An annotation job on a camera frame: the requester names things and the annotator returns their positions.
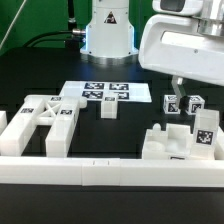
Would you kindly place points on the white chair back frame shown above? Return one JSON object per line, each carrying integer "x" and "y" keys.
{"x": 60, "y": 113}

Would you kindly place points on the white U-shaped fence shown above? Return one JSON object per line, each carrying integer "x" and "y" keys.
{"x": 192, "y": 172}

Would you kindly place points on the white marker base plate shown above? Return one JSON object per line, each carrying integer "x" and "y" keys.
{"x": 94, "y": 91}

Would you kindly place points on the white tagged cube left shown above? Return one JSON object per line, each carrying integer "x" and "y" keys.
{"x": 169, "y": 105}

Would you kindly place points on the white chair seat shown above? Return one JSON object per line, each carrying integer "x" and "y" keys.
{"x": 173, "y": 142}

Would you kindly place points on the white tagged cube right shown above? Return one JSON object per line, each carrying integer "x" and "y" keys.
{"x": 195, "y": 102}

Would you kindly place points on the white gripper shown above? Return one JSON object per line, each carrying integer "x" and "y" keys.
{"x": 185, "y": 38}

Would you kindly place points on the white tagged cube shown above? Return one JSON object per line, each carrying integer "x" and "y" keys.
{"x": 169, "y": 105}
{"x": 195, "y": 102}

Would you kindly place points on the black vertical pole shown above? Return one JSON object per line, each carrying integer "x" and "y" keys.
{"x": 71, "y": 13}

